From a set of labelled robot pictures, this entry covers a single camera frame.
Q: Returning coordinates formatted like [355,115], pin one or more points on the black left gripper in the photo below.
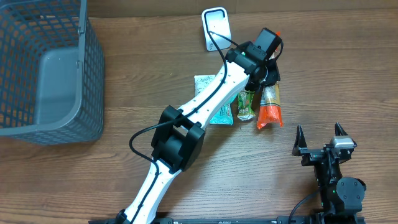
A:
[262,81]

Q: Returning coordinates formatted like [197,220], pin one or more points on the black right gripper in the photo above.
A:
[311,156]

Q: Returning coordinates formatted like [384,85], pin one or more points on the green snack packet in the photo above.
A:
[245,111]

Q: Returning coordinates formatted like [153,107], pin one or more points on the orange noodle packet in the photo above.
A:
[270,110]

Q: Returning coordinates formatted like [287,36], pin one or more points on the teal wipes packet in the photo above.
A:
[224,115]

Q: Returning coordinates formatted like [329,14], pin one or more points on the white cream tube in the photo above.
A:
[201,82]

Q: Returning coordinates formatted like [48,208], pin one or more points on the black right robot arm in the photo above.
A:
[341,197]

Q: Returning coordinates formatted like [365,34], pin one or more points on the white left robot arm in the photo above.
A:
[180,133]

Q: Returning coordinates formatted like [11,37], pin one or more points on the white barcode scanner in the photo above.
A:
[216,20]

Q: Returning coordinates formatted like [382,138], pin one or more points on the grey plastic shopping basket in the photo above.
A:
[52,73]

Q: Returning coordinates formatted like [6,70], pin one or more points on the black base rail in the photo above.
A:
[278,220]

